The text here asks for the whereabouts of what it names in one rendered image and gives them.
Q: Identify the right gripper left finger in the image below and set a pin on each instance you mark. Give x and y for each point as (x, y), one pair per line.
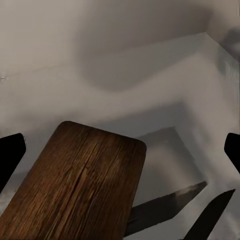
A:
(12, 149)

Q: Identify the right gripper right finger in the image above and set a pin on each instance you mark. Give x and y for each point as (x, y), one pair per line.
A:
(232, 149)

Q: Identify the parer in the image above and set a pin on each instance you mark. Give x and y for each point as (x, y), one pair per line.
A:
(206, 223)

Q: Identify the cutting board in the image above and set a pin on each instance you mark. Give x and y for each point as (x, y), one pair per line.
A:
(81, 187)

